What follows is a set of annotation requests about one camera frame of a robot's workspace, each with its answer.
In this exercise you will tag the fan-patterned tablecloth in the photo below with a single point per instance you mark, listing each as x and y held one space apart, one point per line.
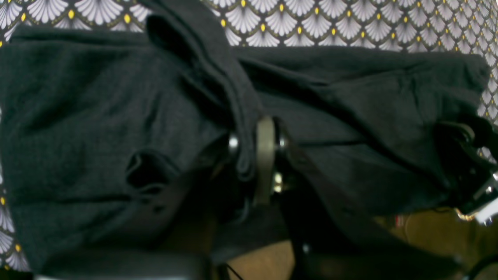
350 23

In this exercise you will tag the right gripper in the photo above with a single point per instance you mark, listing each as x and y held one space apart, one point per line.
472 178

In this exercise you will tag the dark grey T-shirt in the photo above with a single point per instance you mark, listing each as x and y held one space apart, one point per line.
364 116

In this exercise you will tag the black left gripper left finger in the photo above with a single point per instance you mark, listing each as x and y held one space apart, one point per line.
170 234

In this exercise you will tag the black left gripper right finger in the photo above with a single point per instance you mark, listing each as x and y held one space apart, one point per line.
334 239

